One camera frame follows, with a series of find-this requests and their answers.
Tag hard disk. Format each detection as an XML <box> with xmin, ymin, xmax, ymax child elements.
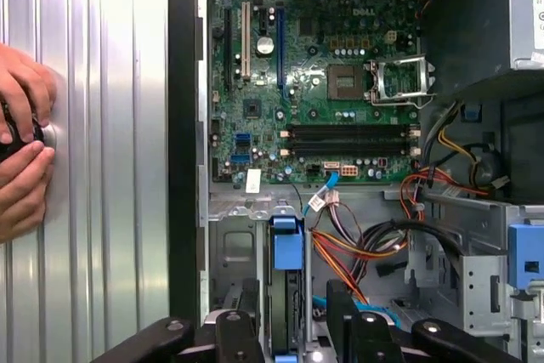
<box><xmin>265</xmin><ymin>206</ymin><xmax>308</xmax><ymax>363</ymax></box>

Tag green motherboard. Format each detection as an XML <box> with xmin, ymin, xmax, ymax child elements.
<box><xmin>207</xmin><ymin>0</ymin><xmax>424</xmax><ymax>185</ymax></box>

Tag long black expansion slot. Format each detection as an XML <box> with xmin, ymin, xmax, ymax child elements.
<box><xmin>222</xmin><ymin>6</ymin><xmax>234</xmax><ymax>88</ymax></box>

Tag metal disk bay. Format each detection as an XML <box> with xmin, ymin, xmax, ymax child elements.
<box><xmin>207</xmin><ymin>205</ymin><xmax>409</xmax><ymax>363</ymax></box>

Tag person's left hand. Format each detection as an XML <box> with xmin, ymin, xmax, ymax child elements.
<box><xmin>0</xmin><ymin>43</ymin><xmax>60</xmax><ymax>145</ymax></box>

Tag white expansion slot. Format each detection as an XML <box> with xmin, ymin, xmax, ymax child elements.
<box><xmin>241</xmin><ymin>0</ymin><xmax>252</xmax><ymax>84</ymax></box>

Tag thin wires with white plug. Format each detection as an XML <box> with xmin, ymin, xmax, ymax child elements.
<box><xmin>308</xmin><ymin>190</ymin><xmax>366</xmax><ymax>253</ymax></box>

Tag black PC case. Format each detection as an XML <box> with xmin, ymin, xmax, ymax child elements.
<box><xmin>167</xmin><ymin>0</ymin><xmax>544</xmax><ymax>363</ymax></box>

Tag blue data wire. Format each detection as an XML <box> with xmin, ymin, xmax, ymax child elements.
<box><xmin>299</xmin><ymin>169</ymin><xmax>399</xmax><ymax>326</ymax></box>

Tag metal socket cover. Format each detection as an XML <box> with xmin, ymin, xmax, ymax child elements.
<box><xmin>373</xmin><ymin>54</ymin><xmax>430</xmax><ymax>103</ymax></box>

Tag CPU socket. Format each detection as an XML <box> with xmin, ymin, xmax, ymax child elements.
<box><xmin>326</xmin><ymin>64</ymin><xmax>366</xmax><ymax>101</ymax></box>

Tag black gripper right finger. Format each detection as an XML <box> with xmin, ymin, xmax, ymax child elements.
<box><xmin>326</xmin><ymin>278</ymin><xmax>523</xmax><ymax>363</ymax></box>

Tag small blue clip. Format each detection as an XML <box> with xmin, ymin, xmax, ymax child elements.
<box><xmin>462</xmin><ymin>103</ymin><xmax>484</xmax><ymax>122</ymax></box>

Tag orange red power wire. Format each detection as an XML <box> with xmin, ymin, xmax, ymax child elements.
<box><xmin>309</xmin><ymin>226</ymin><xmax>411</xmax><ymax>307</ymax></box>

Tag person's right hand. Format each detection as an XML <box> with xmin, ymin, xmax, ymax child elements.
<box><xmin>0</xmin><ymin>144</ymin><xmax>56</xmax><ymax>246</ymax></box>

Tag red orange wire bundle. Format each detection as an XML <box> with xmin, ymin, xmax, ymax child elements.
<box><xmin>399</xmin><ymin>167</ymin><xmax>494</xmax><ymax>222</ymax></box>

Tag blue plastic drive latch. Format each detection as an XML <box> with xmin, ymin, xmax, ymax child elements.
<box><xmin>507</xmin><ymin>220</ymin><xmax>544</xmax><ymax>292</ymax></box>

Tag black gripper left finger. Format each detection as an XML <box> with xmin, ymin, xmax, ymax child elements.
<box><xmin>91</xmin><ymin>277</ymin><xmax>265</xmax><ymax>363</ymax></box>

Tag metal drive cage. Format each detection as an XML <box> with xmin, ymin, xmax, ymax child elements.
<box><xmin>424</xmin><ymin>192</ymin><xmax>544</xmax><ymax>363</ymax></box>

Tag black RAM slot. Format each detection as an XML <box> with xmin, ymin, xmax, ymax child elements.
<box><xmin>285</xmin><ymin>143</ymin><xmax>420</xmax><ymax>152</ymax></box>
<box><xmin>285</xmin><ymin>150</ymin><xmax>420</xmax><ymax>160</ymax></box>
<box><xmin>285</xmin><ymin>123</ymin><xmax>420</xmax><ymax>133</ymax></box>
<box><xmin>285</xmin><ymin>132</ymin><xmax>420</xmax><ymax>142</ymax></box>

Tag grey power supply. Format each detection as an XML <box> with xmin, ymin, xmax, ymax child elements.
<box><xmin>422</xmin><ymin>0</ymin><xmax>544</xmax><ymax>100</ymax></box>

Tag long blue expansion slot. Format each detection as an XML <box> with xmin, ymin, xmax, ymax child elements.
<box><xmin>275</xmin><ymin>0</ymin><xmax>286</xmax><ymax>88</ymax></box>

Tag yellow black power wires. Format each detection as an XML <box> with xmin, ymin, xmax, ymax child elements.
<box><xmin>424</xmin><ymin>101</ymin><xmax>511</xmax><ymax>194</ymax></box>

